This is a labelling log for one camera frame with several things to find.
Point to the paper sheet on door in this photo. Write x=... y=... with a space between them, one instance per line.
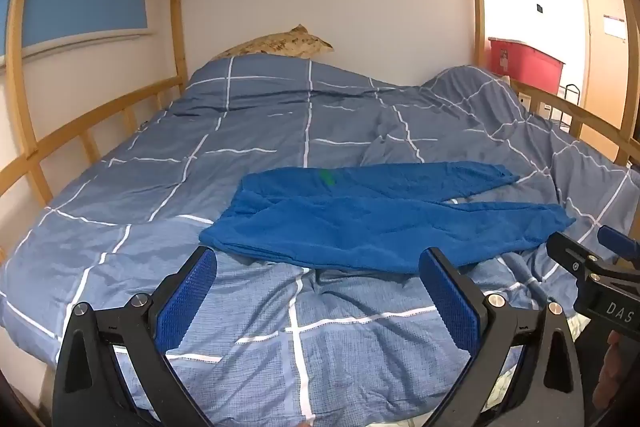
x=614 y=27

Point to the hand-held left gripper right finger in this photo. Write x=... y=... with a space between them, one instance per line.
x=450 y=302

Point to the red storage bin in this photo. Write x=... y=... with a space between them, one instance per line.
x=525 y=64

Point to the wooden bunk bed frame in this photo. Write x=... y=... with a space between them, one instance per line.
x=176 y=17

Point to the yellow patterned pillow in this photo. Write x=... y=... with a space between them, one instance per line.
x=280 y=44

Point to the person's right hand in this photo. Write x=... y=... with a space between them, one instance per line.
x=611 y=364

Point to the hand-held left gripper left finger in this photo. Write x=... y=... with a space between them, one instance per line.
x=187 y=302

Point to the blue grid-pattern blanket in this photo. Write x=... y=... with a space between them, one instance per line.
x=200 y=147

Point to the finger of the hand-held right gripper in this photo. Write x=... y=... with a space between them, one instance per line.
x=575 y=254
x=616 y=241

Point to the blue pants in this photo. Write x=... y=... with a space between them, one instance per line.
x=370 y=222

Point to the beige door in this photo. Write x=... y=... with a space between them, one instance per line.
x=597 y=72

